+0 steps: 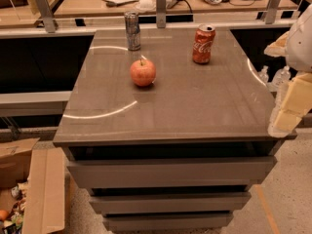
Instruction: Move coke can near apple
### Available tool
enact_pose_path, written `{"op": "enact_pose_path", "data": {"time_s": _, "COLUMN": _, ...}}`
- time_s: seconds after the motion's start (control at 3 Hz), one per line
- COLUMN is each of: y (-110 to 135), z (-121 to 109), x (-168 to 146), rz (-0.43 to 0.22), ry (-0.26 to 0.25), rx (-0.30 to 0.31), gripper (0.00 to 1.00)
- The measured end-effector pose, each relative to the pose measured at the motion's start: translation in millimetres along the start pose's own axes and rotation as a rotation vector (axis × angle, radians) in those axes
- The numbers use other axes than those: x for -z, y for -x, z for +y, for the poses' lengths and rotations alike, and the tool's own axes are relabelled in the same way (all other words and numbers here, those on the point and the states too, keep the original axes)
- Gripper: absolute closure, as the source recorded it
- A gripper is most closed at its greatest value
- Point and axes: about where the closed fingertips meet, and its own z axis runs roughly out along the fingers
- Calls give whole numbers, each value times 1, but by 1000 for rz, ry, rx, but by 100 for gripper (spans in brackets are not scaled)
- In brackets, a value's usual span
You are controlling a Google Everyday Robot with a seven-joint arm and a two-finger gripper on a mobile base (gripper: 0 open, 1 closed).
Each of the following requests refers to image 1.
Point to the grey metal bracket right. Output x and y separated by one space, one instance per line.
271 11

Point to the grey metal bracket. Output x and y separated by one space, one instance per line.
46 15
271 11
161 13

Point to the cardboard box with items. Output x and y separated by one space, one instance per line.
42 172

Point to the red coke can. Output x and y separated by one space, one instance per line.
203 41

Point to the grey metal bracket middle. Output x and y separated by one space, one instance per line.
161 13

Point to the silver energy drink can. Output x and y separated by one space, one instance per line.
132 30

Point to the grey drawer cabinet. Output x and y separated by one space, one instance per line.
180 153

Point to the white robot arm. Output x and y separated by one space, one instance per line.
298 50

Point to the grey metal bracket left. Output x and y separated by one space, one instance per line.
46 15

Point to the red apple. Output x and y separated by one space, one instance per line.
143 72

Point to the clear plastic bottle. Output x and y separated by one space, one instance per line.
281 76
263 75

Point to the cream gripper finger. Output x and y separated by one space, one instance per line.
293 102
277 48

